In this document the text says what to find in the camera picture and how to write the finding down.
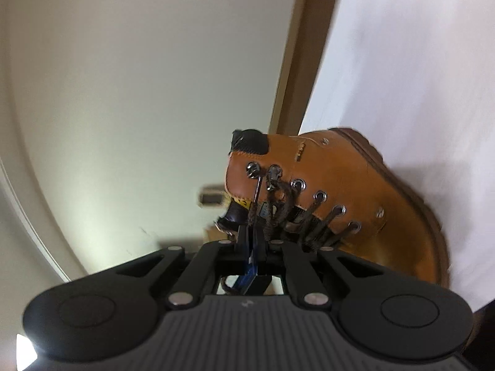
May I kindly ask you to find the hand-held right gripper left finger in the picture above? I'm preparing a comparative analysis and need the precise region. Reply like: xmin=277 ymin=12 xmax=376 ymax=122
xmin=116 ymin=224 xmax=255 ymax=310

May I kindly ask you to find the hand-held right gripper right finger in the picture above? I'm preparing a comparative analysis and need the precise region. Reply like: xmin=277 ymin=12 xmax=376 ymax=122
xmin=253 ymin=226 xmax=382 ymax=310

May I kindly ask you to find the dark brown shoelace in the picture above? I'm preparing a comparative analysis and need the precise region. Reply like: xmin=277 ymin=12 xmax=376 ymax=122
xmin=222 ymin=174 xmax=363 ymax=299

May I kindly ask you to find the brown leather boot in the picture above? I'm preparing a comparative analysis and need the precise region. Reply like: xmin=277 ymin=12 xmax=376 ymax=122
xmin=214 ymin=126 xmax=452 ymax=291

